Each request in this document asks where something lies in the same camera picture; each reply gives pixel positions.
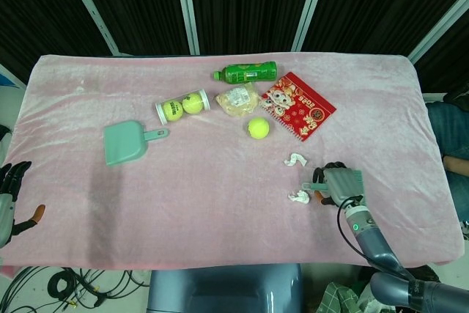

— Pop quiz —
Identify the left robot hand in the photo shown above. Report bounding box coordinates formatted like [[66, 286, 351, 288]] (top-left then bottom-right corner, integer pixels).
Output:
[[0, 160, 47, 250]]

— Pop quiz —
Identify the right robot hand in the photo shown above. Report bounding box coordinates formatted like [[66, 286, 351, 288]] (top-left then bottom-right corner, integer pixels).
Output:
[[312, 161, 366, 207]]

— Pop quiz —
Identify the small teal brush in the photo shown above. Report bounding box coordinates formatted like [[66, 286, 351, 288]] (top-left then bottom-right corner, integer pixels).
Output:
[[300, 169, 366, 199]]

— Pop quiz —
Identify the white paper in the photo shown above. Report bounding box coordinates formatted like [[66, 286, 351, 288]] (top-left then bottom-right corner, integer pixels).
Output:
[[287, 190, 311, 205], [284, 152, 308, 167]]

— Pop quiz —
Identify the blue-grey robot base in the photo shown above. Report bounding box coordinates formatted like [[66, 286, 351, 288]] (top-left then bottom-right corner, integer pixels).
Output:
[[146, 263, 305, 313]]

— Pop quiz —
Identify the red spiral notebook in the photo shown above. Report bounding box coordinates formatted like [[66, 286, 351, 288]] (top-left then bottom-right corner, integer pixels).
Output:
[[260, 71, 337, 142]]

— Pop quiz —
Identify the loose yellow tennis ball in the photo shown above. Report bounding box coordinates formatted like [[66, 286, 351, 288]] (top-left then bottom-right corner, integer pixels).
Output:
[[248, 117, 270, 140]]

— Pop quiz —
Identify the green checkered cloth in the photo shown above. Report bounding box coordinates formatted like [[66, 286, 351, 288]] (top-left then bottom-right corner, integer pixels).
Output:
[[315, 281, 362, 313]]

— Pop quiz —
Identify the crumpled white cloth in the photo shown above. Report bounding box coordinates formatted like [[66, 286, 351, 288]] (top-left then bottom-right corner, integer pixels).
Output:
[[357, 279, 382, 313]]

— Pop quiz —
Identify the person in blue jeans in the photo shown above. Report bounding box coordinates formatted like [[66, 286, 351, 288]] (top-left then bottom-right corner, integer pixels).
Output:
[[424, 85, 469, 226]]

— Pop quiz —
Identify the pink fleece tablecloth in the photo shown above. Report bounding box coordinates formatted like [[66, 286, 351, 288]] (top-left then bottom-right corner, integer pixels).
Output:
[[0, 52, 465, 268]]

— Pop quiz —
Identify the clear snack bag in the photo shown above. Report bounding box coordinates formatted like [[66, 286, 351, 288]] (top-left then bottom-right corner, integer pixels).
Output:
[[214, 83, 262, 119]]

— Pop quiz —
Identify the teal dustpan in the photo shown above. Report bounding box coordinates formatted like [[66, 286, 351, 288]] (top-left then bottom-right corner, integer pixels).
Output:
[[103, 119, 171, 167]]

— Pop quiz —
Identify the green plastic bottle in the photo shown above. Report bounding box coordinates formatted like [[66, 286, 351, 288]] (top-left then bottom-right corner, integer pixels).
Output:
[[213, 60, 278, 85]]

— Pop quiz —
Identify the plain tubed tennis ball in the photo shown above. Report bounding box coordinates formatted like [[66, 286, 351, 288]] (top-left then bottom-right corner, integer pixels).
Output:
[[182, 93, 204, 115]]

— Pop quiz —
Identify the clear tennis ball tube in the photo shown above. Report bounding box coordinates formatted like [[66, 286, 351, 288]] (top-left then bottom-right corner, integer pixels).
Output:
[[155, 87, 212, 126]]

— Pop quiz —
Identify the tennis ball with black print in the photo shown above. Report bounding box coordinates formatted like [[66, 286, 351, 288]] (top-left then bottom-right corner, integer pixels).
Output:
[[163, 100, 184, 122]]

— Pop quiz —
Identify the black pleated curtain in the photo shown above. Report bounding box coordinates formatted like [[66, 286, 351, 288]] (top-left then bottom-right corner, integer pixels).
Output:
[[0, 0, 469, 94]]

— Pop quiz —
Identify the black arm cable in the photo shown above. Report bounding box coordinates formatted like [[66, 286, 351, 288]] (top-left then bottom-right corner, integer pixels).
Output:
[[336, 195, 417, 281]]

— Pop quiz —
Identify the black floor cable tangle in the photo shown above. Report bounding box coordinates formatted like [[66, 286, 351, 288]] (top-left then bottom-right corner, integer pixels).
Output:
[[0, 265, 151, 313]]

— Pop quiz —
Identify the white frame post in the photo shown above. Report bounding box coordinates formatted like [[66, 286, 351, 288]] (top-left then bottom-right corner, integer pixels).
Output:
[[173, 0, 201, 56], [407, 0, 469, 65], [58, 0, 120, 56], [292, 0, 331, 52]]

